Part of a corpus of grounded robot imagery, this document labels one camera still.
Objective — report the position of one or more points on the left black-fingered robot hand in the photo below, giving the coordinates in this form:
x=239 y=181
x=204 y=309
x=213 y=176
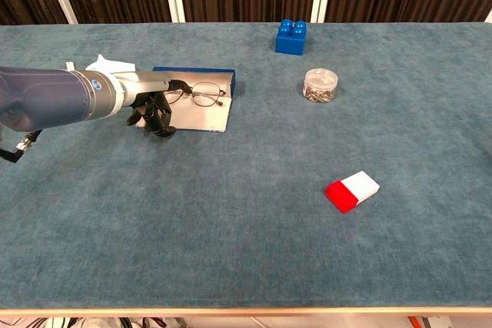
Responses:
x=146 y=86

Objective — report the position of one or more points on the wire-rimmed eyeglasses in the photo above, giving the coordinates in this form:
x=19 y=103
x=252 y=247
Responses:
x=205 y=93

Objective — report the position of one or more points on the blue glasses case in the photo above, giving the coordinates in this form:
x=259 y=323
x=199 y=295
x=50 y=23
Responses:
x=207 y=118

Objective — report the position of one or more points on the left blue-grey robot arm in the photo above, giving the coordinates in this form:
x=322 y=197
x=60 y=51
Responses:
x=50 y=97

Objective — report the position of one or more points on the white tissue packet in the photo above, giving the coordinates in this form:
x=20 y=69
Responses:
x=111 y=65

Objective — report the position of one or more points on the teal table cloth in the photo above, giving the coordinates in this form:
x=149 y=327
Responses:
x=269 y=159

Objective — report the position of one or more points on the blue building block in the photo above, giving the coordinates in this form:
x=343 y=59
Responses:
x=290 y=42

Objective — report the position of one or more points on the clear round jar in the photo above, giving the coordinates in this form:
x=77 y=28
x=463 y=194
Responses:
x=321 y=88

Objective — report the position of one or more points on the red and white block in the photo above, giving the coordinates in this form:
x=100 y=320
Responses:
x=351 y=191

